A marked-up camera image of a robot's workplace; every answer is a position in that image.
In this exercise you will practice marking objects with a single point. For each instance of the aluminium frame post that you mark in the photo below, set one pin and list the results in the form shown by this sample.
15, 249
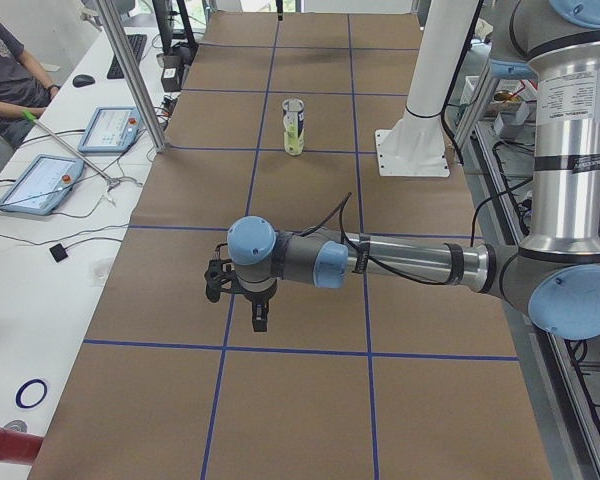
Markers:
130, 67

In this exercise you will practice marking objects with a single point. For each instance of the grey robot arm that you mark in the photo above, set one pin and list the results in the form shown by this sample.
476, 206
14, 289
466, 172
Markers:
553, 275

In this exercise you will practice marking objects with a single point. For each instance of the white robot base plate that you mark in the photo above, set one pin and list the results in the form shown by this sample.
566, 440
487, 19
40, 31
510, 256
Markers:
415, 146

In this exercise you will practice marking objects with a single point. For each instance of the small black square puck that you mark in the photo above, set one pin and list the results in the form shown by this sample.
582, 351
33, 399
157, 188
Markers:
58, 252

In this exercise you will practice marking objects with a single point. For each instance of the near blue teach pendant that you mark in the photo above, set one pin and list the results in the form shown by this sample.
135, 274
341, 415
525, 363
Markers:
43, 186

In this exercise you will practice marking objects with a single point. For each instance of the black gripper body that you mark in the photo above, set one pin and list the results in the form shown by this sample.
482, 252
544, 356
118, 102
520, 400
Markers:
256, 298

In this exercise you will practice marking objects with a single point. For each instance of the metal reach stick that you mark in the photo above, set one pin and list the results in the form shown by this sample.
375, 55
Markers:
112, 182

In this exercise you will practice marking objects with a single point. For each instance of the black power box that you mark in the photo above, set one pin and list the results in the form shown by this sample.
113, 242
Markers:
172, 73

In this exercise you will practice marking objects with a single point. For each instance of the far blue teach pendant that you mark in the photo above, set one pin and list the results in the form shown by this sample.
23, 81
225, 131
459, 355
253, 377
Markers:
111, 130

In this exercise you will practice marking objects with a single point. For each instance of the black monitor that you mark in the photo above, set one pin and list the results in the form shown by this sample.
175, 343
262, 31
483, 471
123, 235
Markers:
165, 14

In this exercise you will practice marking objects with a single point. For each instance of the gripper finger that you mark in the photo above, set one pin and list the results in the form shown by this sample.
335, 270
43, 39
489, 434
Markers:
255, 316
263, 310

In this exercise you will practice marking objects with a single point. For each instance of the white blue tennis ball can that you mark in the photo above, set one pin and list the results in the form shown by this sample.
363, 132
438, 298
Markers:
293, 126

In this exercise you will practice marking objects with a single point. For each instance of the blue teach pendant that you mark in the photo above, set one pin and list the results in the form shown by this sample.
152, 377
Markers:
43, 186
111, 130

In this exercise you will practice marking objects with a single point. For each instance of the red cylinder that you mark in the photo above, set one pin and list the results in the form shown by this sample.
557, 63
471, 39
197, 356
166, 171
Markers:
18, 447

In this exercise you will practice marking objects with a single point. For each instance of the seated person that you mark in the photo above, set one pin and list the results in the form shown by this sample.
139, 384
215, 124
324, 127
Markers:
24, 86

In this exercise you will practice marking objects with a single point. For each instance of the black computer mouse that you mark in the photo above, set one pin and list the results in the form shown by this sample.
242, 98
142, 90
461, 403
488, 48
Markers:
82, 80

